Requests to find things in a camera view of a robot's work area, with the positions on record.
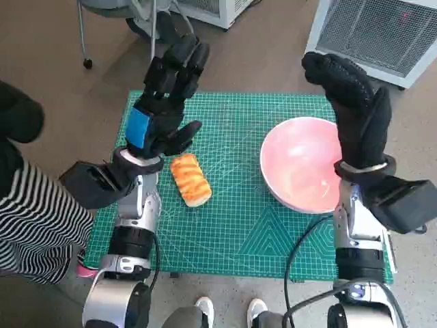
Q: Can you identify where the person with white shoes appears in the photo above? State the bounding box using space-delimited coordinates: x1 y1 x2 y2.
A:
163 297 291 328

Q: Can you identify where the white glass-front cabinet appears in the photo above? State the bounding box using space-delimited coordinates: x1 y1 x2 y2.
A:
167 0 253 31

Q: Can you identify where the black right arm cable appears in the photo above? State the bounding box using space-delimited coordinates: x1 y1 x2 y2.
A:
281 214 409 328

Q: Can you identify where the long toy bread loaf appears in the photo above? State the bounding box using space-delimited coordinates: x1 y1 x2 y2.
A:
169 153 213 208

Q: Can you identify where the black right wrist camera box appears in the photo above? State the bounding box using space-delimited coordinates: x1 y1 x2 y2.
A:
361 176 437 235

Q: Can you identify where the metal chair with casters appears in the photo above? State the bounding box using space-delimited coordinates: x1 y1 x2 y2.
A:
76 0 197 69

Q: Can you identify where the person in striped clothing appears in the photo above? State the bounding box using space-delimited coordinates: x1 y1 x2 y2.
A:
0 80 100 286

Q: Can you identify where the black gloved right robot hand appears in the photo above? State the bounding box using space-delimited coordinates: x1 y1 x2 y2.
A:
301 51 392 170

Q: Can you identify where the person on chair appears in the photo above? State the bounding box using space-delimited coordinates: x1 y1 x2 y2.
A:
125 0 185 44

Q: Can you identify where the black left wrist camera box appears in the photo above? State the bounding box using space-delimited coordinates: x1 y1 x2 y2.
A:
63 160 137 210

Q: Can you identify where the green cutting mat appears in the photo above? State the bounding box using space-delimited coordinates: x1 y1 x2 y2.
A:
83 90 394 284

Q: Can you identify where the pink bowl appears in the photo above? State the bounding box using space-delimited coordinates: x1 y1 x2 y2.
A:
259 116 344 215

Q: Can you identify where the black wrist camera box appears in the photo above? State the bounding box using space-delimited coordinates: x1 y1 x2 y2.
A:
361 176 437 235
63 160 137 210

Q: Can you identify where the white unit with mesh grille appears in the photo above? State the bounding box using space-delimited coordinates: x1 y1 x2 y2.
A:
305 0 437 90

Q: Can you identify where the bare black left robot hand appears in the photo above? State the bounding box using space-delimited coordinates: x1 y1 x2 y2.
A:
124 33 211 160

